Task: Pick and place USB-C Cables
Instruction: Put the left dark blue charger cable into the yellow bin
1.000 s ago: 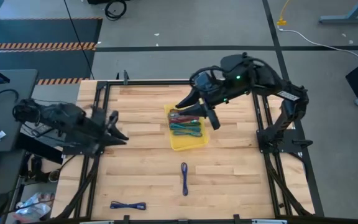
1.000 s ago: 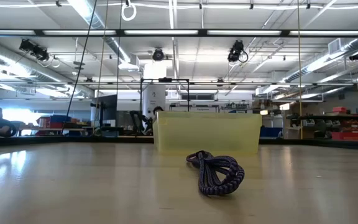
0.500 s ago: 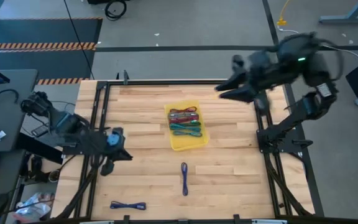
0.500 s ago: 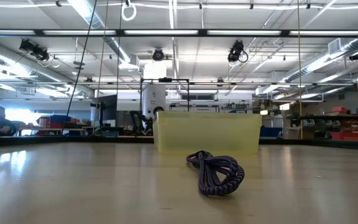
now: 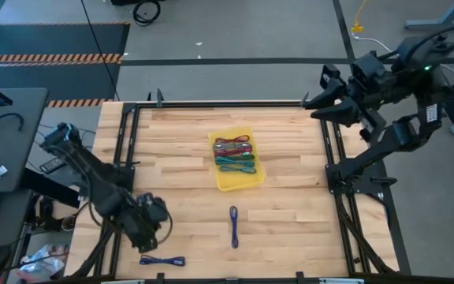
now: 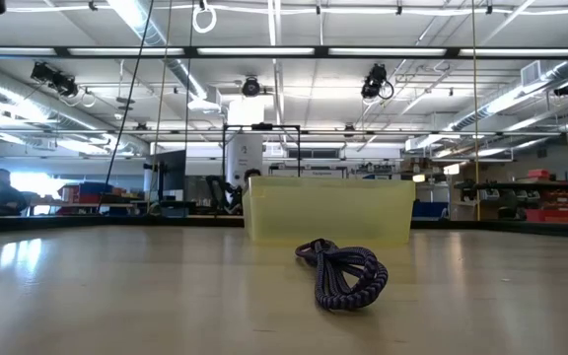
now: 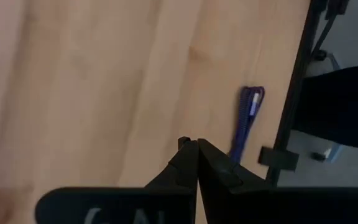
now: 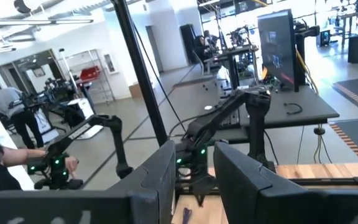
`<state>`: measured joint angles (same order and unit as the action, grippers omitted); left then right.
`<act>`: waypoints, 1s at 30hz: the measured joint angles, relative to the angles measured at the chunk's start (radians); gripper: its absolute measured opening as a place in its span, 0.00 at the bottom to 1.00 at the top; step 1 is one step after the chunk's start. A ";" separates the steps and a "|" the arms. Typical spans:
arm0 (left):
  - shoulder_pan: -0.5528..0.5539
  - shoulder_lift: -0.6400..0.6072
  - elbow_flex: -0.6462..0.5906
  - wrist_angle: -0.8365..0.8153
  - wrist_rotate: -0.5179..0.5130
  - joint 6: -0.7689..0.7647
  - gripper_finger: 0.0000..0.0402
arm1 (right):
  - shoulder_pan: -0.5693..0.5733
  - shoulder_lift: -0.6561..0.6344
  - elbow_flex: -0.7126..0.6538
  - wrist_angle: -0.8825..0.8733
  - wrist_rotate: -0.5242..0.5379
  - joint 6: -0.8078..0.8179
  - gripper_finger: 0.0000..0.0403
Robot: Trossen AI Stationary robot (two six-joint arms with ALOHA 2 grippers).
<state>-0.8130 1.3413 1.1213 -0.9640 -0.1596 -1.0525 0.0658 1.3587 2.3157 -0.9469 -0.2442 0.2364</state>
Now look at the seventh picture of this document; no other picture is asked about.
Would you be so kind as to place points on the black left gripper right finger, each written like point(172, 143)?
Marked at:
point(275, 205)

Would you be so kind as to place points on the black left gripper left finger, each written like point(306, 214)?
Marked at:
point(135, 205)

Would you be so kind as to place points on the blue purple pen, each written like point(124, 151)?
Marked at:
point(244, 124)

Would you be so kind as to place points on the black table clamp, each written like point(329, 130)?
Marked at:
point(278, 158)

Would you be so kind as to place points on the black wheeled chair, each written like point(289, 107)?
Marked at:
point(337, 105)

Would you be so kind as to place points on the black metal table frame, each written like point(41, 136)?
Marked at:
point(292, 93)

